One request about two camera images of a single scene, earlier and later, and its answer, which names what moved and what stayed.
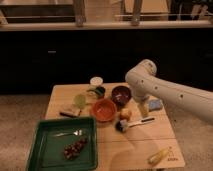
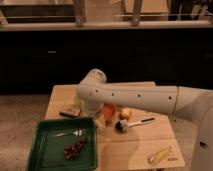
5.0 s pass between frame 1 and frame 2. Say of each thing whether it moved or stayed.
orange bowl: stayed
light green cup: stayed
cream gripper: moved
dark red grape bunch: stayed
